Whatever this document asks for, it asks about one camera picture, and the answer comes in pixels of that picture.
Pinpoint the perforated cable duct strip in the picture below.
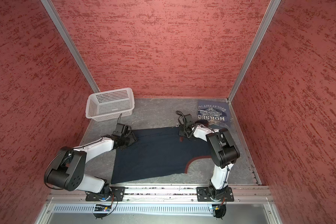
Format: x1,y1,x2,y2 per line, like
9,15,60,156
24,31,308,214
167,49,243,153
52,204,213,215

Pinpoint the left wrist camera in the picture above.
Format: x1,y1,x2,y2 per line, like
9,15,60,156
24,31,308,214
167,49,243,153
113,123,132,138

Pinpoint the left corner aluminium post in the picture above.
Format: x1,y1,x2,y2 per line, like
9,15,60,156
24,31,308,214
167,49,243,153
41,0,100,93

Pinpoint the connector board with wires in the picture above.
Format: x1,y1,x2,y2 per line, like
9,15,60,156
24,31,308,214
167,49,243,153
93,193,118,219
212,198,226,219

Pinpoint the white plastic laundry basket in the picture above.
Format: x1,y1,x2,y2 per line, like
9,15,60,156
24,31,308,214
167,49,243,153
85,88,135,122

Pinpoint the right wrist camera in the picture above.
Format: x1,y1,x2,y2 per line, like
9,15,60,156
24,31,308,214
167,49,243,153
175,111,195,127

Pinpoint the left connector board with wires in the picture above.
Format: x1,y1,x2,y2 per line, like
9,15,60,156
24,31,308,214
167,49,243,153
93,193,118,219

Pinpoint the right corner aluminium post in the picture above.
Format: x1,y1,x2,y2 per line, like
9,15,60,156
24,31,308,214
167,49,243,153
228,0,281,104

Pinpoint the corner aluminium post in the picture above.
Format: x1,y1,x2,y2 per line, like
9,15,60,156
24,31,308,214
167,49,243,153
228,0,281,104
41,0,100,93

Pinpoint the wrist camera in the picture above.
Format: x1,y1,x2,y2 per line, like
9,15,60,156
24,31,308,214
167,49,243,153
113,123,132,138
175,111,195,127

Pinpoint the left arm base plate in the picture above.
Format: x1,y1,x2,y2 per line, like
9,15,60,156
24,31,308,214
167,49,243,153
85,187,126,203

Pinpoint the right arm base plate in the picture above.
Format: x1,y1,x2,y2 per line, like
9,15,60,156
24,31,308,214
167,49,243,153
196,186,234,202

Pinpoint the grey blue tank top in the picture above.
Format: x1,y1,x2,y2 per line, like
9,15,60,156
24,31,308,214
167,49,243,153
197,100,231,126

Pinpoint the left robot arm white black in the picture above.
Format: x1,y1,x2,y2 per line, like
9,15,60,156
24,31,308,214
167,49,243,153
44,132,137,202

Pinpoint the right connector board with wires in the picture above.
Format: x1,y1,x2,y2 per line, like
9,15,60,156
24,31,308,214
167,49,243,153
212,198,226,219

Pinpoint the aluminium front rail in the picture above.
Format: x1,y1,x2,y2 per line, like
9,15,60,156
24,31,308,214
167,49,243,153
46,184,273,203

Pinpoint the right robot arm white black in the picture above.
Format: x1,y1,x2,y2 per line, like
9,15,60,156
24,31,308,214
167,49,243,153
176,124,240,203

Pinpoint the dark navy tank top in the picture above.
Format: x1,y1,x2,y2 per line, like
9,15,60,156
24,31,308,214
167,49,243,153
111,127,211,184

